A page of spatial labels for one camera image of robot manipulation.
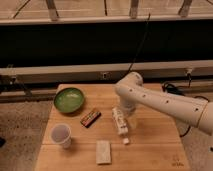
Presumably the wall power outlet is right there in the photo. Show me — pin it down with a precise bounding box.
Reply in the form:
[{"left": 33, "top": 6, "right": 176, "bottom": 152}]
[{"left": 101, "top": 72, "right": 109, "bottom": 80}]

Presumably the white sponge block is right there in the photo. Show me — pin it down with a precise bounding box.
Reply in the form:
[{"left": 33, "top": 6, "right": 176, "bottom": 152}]
[{"left": 96, "top": 140, "right": 111, "bottom": 165}]

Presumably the green ceramic bowl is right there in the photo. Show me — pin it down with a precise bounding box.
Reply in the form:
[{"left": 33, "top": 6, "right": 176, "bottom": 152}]
[{"left": 54, "top": 87, "right": 85, "bottom": 114}]

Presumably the black floor cable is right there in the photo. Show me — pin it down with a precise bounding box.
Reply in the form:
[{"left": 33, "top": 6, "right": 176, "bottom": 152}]
[{"left": 161, "top": 81, "right": 212, "bottom": 138}]

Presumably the translucent plastic cup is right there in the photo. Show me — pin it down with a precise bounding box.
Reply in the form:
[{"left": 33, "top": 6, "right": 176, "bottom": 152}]
[{"left": 50, "top": 123, "right": 71, "bottom": 149}]

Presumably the black hanging cable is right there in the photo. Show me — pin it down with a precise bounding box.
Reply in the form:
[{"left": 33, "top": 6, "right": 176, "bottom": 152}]
[{"left": 124, "top": 12, "right": 152, "bottom": 76}]

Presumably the white plastic bottle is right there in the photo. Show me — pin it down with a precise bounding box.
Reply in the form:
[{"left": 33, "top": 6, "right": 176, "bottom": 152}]
[{"left": 112, "top": 107, "right": 130, "bottom": 145}]

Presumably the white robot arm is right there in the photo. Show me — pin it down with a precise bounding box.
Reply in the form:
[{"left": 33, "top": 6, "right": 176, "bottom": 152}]
[{"left": 115, "top": 72, "right": 213, "bottom": 135}]

